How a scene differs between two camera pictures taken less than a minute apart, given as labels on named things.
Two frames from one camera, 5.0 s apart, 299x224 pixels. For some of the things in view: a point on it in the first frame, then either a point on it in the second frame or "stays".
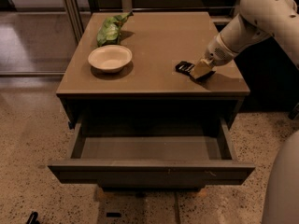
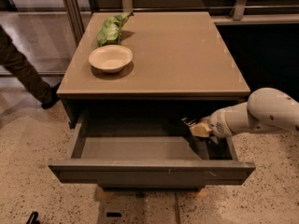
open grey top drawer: x=151 y=153 stays
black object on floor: x=33 y=219 stays
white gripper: x=217 y=54 → x=217 y=124
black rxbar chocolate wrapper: x=185 y=67 → x=191 y=121
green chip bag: x=109 y=30 stays
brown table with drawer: x=139 y=120 stays
